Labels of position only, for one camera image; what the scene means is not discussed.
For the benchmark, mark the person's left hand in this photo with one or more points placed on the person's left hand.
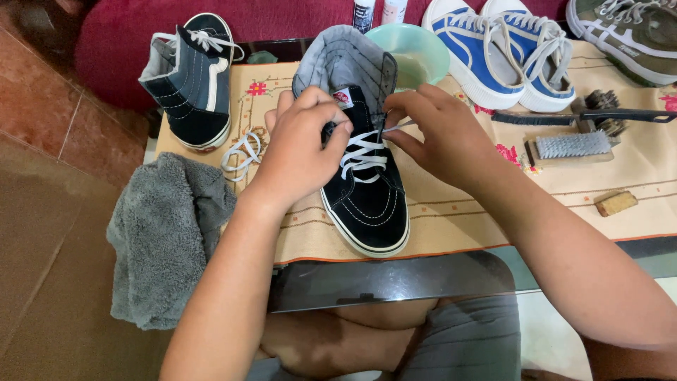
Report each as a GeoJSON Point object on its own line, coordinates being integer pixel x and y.
{"type": "Point", "coordinates": [296, 148]}

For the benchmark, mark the person's right hand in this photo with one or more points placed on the person's right hand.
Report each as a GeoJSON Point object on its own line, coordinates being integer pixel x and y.
{"type": "Point", "coordinates": [449, 143]}

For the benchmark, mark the white shoelace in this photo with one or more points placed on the white shoelace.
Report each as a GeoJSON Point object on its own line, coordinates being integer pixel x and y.
{"type": "Point", "coordinates": [235, 145]}
{"type": "Point", "coordinates": [365, 141]}

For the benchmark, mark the black suede high-top sneaker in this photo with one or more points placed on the black suede high-top sneaker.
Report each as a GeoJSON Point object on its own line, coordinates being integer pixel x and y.
{"type": "Point", "coordinates": [370, 211]}

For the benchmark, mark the loose white shoelace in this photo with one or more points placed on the loose white shoelace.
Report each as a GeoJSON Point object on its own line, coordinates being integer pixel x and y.
{"type": "Point", "coordinates": [235, 145]}

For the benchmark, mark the beige embroidered table cloth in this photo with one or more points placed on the beige embroidered table cloth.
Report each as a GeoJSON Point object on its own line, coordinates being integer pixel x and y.
{"type": "Point", "coordinates": [476, 211]}

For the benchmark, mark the blue and white sneaker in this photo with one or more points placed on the blue and white sneaker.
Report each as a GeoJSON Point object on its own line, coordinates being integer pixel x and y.
{"type": "Point", "coordinates": [465, 47]}
{"type": "Point", "coordinates": [550, 87]}

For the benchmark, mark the small green object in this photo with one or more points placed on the small green object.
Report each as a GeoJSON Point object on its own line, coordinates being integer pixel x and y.
{"type": "Point", "coordinates": [262, 57]}

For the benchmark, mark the mint green bowl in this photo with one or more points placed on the mint green bowl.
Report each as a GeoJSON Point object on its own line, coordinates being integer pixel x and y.
{"type": "Point", "coordinates": [418, 47]}

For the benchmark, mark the navy grey high-top sneaker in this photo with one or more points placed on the navy grey high-top sneaker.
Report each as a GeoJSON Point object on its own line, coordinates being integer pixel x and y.
{"type": "Point", "coordinates": [195, 84]}

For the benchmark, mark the wooden brush with grey bristles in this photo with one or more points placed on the wooden brush with grey bristles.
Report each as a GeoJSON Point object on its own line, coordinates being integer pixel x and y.
{"type": "Point", "coordinates": [571, 144]}

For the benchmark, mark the pink and white bottle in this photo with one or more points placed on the pink and white bottle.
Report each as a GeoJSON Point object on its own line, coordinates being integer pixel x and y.
{"type": "Point", "coordinates": [394, 10]}

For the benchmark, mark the black and white bottle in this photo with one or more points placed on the black and white bottle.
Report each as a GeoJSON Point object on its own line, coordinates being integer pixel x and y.
{"type": "Point", "coordinates": [364, 13]}

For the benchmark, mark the wooden brush with dark bristles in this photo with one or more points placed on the wooden brush with dark bristles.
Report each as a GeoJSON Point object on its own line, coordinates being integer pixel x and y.
{"type": "Point", "coordinates": [600, 99]}

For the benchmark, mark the grey terry towel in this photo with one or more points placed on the grey terry towel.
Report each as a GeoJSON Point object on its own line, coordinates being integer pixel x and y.
{"type": "Point", "coordinates": [158, 238]}

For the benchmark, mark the tan rubber cleaning block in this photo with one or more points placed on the tan rubber cleaning block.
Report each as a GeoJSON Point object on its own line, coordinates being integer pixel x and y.
{"type": "Point", "coordinates": [616, 204]}

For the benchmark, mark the person's bare legs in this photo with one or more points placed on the person's bare legs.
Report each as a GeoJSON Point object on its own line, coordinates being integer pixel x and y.
{"type": "Point", "coordinates": [338, 338]}

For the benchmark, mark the red sofa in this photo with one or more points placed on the red sofa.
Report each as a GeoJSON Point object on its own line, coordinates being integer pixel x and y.
{"type": "Point", "coordinates": [132, 31]}

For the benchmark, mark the person's grey shorts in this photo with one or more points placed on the person's grey shorts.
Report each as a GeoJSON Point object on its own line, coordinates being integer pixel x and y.
{"type": "Point", "coordinates": [465, 344]}

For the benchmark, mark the olive green sneaker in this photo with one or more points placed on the olive green sneaker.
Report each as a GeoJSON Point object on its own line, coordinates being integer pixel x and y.
{"type": "Point", "coordinates": [645, 37]}

